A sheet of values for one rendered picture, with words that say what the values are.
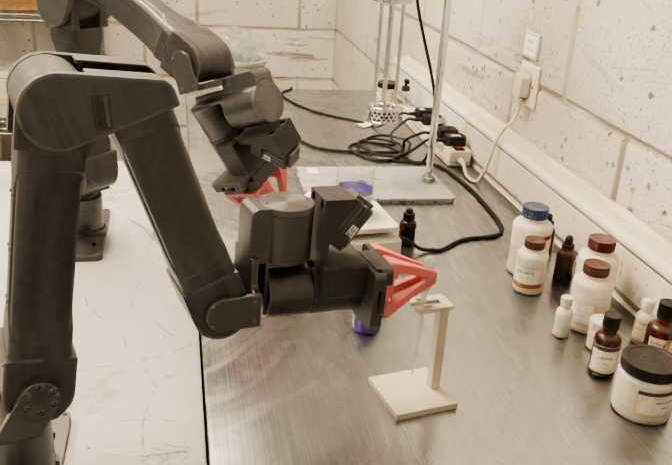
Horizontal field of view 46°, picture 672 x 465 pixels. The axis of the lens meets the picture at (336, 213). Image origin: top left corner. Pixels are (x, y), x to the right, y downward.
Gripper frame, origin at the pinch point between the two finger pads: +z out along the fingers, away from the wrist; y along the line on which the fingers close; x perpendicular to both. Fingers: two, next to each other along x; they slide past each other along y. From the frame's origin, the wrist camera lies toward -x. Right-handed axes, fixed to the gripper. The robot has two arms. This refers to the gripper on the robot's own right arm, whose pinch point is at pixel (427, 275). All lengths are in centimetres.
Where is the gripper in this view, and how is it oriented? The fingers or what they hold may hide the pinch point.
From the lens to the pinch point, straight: 89.6
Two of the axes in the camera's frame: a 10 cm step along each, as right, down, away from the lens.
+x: -0.9, 9.3, 3.6
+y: -3.7, -3.6, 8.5
